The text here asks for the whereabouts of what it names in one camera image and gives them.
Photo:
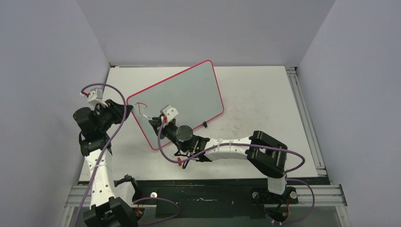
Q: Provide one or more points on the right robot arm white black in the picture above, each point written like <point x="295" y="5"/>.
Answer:
<point x="262" y="150"/>

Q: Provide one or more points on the aluminium side rail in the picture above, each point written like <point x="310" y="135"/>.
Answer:
<point x="306" y="121"/>

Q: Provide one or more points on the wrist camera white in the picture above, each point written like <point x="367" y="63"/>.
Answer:
<point x="168" y="113"/>
<point x="94" y="97"/>

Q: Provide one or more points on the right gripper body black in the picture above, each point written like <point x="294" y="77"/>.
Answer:
<point x="169" y="129"/>

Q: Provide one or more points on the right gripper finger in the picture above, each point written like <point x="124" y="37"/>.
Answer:
<point x="158" y="120"/>
<point x="155" y="124"/>

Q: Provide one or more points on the pink framed whiteboard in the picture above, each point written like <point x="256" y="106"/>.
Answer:
<point x="194" y="92"/>

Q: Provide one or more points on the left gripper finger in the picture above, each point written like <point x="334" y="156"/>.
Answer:
<point x="119" y="113"/>
<point x="112" y="104"/>

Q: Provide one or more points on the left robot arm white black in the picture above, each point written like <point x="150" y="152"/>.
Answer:
<point x="106" y="209"/>

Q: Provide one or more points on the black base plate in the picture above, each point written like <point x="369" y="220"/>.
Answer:
<point x="214" y="198"/>

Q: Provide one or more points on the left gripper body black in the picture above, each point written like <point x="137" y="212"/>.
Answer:
<point x="104" y="121"/>

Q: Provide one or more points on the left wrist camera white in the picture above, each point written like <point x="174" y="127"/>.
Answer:
<point x="94" y="97"/>

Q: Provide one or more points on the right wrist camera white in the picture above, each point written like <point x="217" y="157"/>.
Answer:
<point x="168" y="113"/>

